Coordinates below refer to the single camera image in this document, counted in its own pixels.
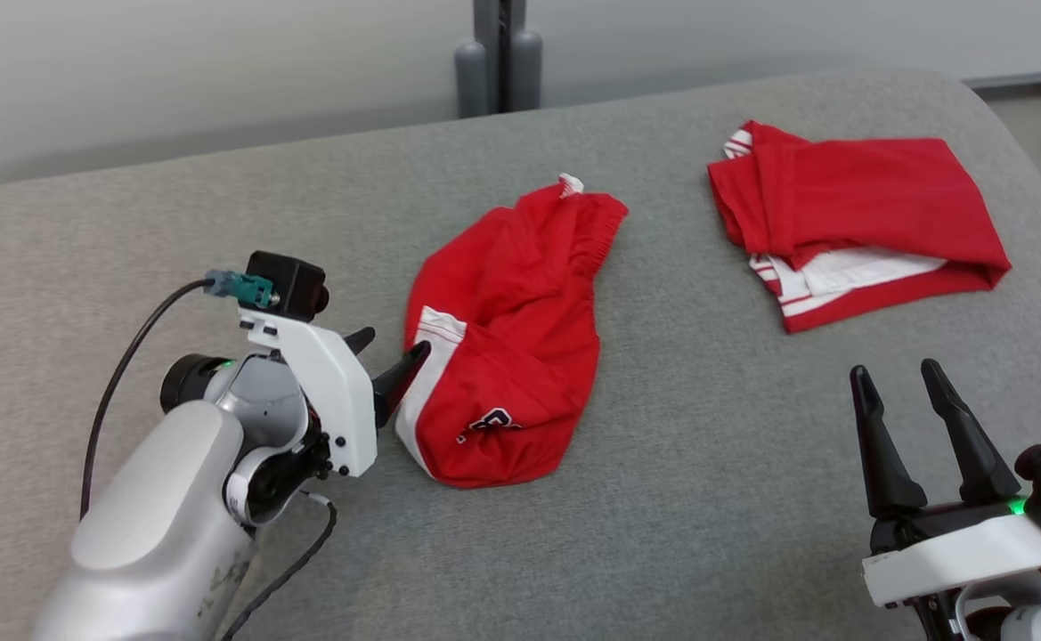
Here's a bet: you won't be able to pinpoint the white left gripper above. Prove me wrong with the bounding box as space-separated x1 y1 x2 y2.
240 307 433 477

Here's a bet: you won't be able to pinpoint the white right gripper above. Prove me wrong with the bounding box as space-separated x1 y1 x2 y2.
849 358 1041 641

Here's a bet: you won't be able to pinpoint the red white-striped shorts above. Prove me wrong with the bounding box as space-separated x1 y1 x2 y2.
394 174 630 490

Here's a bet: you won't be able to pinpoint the red Bulls 23 jersey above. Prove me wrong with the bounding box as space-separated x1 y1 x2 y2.
707 120 1013 335

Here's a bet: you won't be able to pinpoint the left camera cable teal plug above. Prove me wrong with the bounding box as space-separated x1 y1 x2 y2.
80 270 276 522

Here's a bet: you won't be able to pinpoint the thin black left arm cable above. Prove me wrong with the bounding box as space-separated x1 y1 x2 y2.
220 492 340 641

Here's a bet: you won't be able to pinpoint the grey wall divider post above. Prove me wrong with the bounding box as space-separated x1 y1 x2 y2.
454 0 544 119

